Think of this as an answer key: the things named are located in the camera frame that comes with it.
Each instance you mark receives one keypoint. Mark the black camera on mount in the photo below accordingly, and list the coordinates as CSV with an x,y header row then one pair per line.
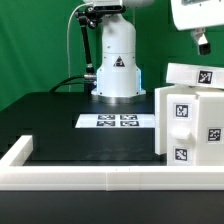
x,y
111,9

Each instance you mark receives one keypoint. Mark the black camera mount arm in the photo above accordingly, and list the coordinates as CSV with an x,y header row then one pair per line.
x,y
86,36

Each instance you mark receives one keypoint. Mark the white cabinet door piece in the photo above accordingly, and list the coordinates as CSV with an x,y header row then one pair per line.
x,y
182,114

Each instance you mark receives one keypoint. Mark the white U-shaped border frame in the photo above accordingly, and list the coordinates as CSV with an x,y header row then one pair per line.
x,y
16,175

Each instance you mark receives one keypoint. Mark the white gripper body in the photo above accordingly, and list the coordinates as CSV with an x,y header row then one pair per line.
x,y
192,14

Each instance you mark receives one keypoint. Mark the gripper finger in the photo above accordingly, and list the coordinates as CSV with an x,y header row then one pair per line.
x,y
203,46

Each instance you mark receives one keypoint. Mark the white flat marker plate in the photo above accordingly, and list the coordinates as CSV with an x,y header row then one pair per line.
x,y
115,121

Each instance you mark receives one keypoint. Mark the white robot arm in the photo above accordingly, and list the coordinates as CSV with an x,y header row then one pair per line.
x,y
118,79

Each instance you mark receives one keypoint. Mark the white block with markers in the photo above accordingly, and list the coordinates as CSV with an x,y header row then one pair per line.
x,y
195,75

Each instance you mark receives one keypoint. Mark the white cabinet body box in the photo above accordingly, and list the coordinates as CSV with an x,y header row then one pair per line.
x,y
210,131

